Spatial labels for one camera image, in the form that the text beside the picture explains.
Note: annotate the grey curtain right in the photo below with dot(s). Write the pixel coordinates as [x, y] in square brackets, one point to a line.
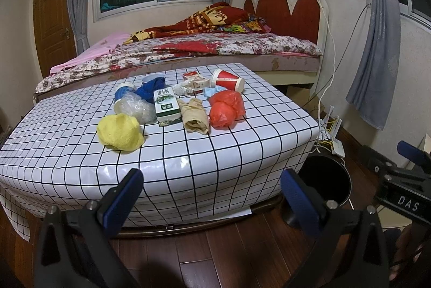
[372, 90]

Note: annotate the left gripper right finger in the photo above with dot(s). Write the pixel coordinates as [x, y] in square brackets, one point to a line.
[364, 261]

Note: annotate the blue plastic cup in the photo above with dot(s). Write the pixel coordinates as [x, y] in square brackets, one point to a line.
[152, 76]

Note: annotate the green white milk carton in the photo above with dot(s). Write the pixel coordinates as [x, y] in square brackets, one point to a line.
[166, 107]

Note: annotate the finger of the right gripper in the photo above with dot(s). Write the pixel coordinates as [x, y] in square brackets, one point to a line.
[378, 163]
[413, 154]

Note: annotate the red plastic bag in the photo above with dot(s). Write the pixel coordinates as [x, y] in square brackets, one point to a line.
[226, 107]

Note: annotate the red paper cup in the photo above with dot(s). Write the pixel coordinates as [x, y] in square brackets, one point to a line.
[227, 80]

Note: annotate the pink blanket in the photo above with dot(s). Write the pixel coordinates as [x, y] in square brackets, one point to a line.
[105, 46]

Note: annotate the red patterned blanket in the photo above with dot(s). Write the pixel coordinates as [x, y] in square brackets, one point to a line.
[218, 17]

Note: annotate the red heart headboard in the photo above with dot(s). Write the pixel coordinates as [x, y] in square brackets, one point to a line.
[303, 19]

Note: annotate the blue patterned paper cup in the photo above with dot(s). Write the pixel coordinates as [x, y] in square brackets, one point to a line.
[122, 89]

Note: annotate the person right hand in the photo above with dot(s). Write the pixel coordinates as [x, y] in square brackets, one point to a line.
[409, 245]

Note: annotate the brown wooden door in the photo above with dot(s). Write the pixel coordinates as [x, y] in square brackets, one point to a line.
[54, 37]

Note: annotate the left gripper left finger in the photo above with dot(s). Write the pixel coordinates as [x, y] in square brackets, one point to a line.
[74, 247]

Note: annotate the white wifi router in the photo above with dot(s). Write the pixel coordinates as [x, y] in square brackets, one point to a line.
[328, 131]

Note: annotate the clear plastic bag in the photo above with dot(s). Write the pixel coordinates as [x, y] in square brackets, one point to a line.
[133, 105]

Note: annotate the red white small carton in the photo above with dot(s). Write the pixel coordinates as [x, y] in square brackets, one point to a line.
[195, 81]

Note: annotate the yellow cloth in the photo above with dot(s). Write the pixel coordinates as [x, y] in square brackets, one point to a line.
[121, 132]

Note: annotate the light blue glove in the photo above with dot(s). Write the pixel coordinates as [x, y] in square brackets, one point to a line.
[208, 92]

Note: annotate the dark blue cloth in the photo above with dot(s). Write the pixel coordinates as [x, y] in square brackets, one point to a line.
[149, 86]

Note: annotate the white tissue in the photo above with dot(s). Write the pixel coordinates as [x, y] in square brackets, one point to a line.
[183, 90]

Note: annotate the beige paper bag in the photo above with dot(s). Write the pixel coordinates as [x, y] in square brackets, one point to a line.
[194, 116]

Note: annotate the bed with floral sheet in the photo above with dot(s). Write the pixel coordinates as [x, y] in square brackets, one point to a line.
[259, 52]

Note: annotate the white grid tablecloth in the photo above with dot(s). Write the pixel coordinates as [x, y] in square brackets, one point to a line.
[54, 157]

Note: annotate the black trash bin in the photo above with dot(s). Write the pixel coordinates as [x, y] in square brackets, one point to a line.
[328, 176]

